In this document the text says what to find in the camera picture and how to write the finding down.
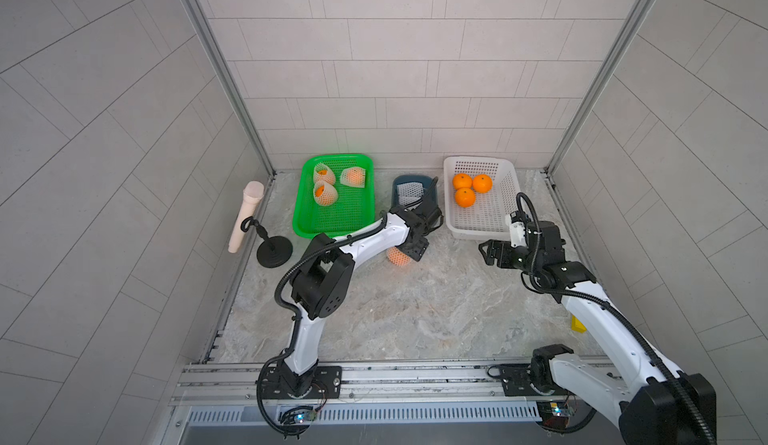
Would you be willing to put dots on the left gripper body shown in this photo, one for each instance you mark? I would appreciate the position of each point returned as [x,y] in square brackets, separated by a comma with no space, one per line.
[417,250]

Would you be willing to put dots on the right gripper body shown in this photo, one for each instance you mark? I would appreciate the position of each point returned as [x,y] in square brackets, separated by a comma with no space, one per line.
[515,258]

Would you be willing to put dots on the white foam net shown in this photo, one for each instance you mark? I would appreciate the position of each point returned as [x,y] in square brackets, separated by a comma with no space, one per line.
[409,192]

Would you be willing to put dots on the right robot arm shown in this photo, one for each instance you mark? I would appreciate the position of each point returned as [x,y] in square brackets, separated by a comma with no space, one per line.
[652,400]

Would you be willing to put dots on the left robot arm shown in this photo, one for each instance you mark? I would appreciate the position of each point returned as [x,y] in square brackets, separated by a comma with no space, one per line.
[316,286]

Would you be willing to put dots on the dark blue plastic tub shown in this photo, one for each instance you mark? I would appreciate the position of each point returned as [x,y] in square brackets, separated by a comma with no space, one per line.
[430,187]

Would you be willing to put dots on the white plastic basket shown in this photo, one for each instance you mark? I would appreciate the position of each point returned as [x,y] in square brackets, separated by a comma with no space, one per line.
[488,217]

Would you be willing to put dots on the green plastic basket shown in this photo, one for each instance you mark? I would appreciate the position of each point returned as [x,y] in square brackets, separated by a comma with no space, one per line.
[354,209]

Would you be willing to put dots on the yellow plastic block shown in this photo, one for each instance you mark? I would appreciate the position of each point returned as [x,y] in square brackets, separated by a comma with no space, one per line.
[577,326]

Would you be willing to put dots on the right green circuit board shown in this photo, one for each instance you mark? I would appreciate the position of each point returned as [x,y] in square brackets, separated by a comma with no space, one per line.
[555,415]

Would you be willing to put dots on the green circuit board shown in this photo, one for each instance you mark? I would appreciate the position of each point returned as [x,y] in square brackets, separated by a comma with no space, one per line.
[555,415]
[297,416]

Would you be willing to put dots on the beige microphone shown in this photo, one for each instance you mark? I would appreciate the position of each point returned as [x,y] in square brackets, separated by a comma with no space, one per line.
[252,195]

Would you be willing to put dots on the left green circuit board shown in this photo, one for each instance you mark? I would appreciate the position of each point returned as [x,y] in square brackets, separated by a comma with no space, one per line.
[297,416]

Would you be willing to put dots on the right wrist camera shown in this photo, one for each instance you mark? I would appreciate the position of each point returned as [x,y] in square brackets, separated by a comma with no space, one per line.
[517,230]

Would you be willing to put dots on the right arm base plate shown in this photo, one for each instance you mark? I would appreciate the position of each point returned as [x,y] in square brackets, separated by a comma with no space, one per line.
[519,380]

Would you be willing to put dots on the aluminium rail frame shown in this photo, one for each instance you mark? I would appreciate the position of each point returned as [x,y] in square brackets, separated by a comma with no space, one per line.
[388,392]

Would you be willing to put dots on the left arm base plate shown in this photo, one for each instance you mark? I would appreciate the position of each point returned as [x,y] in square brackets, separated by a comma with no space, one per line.
[318,383]

